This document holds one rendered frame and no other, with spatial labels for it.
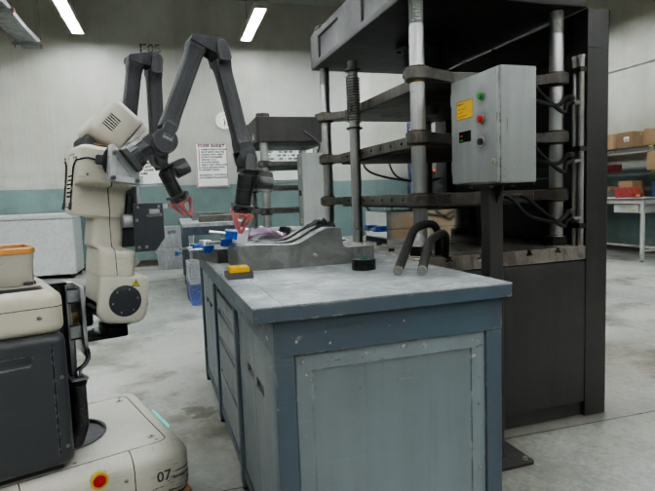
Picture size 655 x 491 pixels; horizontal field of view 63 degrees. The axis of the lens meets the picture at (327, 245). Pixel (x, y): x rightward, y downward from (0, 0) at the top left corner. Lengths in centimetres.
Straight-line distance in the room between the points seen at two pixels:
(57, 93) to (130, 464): 804
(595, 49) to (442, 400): 176
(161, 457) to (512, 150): 154
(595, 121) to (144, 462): 222
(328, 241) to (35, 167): 780
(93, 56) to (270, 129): 381
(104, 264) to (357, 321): 91
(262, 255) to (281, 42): 805
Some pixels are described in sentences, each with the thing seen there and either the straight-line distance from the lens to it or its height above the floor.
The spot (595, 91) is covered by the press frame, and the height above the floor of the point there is 146.
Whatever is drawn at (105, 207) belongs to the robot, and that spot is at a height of 104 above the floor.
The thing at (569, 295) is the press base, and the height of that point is 57.
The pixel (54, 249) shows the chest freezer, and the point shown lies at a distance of 851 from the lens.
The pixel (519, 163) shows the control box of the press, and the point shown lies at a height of 114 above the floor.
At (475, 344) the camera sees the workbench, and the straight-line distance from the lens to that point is 151.
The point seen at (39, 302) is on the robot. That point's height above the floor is 78.
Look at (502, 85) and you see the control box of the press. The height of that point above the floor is 140.
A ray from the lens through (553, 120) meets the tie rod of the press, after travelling 260.
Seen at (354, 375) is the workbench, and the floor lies 60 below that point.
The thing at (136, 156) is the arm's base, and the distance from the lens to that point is 176.
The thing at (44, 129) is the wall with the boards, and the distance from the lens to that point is 943.
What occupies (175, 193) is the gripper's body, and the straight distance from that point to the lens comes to 226.
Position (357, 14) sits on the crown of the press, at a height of 189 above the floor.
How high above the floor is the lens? 105
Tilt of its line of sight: 5 degrees down
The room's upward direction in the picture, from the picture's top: 2 degrees counter-clockwise
